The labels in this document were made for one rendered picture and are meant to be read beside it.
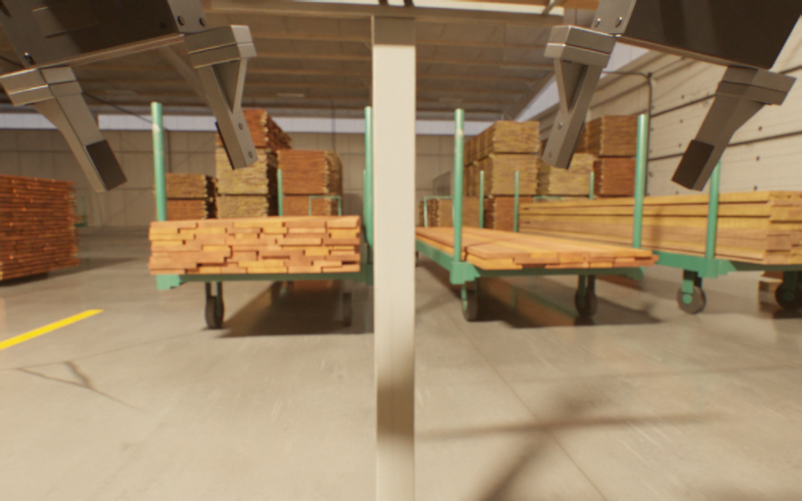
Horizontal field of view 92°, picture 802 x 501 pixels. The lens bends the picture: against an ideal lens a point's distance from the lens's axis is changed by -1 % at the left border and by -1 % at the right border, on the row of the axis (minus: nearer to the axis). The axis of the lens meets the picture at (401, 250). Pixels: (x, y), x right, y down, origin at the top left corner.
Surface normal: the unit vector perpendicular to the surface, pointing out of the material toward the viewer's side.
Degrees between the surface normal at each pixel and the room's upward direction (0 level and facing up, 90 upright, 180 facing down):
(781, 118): 90
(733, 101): 83
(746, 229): 90
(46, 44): 113
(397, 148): 90
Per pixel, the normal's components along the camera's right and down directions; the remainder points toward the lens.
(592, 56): 0.07, 0.48
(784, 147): -1.00, 0.01
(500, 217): 0.10, 0.10
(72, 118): 0.98, -0.12
